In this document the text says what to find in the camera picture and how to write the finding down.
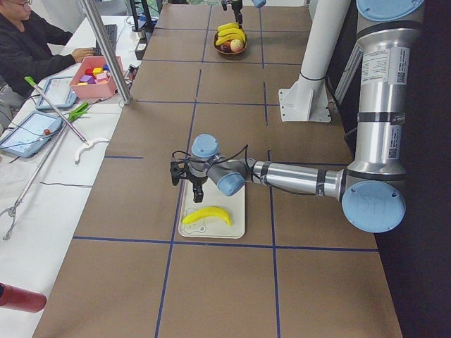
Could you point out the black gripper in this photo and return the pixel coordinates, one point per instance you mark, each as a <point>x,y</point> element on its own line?
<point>239,8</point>
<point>196,179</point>

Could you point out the yellow banana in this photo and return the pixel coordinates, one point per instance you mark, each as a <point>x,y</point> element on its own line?
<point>210,211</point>
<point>236,33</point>
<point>227,26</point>
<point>222,40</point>

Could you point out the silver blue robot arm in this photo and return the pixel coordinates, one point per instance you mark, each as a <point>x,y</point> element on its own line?
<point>369,188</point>
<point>256,3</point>

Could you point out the brown wicker basket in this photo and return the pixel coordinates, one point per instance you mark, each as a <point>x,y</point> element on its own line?
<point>225,48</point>

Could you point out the pale red apple upper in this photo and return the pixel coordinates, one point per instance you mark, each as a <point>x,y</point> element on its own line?
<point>236,46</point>

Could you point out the white bear tray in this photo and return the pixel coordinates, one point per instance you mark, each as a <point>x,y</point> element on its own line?
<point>213,227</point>

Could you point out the white curved plastic piece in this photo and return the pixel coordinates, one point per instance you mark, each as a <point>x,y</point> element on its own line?
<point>86,146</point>

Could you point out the black keyboard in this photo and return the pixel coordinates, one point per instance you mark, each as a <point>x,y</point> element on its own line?
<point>111,33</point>

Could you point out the green clip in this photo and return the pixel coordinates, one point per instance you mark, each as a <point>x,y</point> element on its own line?
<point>78,112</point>

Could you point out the pink box of blocks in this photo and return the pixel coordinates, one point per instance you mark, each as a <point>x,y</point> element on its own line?
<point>93,79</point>

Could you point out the blue teach pendant far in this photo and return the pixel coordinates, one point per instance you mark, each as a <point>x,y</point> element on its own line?
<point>59,91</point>

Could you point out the blue teach pendant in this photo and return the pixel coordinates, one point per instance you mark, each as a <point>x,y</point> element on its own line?
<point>32,134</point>
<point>59,91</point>

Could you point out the blue teach pendant near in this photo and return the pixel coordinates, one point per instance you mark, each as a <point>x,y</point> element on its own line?
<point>32,134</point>

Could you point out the red cylinder bottle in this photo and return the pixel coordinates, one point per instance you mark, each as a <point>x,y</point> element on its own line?
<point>15,298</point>

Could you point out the seated person in black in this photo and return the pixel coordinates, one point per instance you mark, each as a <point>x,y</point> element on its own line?
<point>25,40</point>

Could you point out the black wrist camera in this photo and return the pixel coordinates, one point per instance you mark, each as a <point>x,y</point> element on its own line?
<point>178,172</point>

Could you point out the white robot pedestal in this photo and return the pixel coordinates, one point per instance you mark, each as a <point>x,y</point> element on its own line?
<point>306,100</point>

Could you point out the aluminium frame post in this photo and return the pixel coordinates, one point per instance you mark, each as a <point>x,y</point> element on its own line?
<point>115,65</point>

